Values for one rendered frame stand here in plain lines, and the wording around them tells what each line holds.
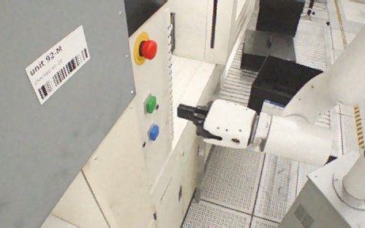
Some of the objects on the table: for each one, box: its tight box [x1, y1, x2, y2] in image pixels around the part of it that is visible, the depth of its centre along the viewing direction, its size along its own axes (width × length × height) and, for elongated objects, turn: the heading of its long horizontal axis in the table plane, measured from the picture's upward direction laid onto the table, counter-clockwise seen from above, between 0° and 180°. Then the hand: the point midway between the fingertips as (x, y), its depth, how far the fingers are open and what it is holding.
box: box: [255, 0, 306, 37], centre depth 181 cm, size 29×29×25 cm
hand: (186, 112), depth 63 cm, fingers closed
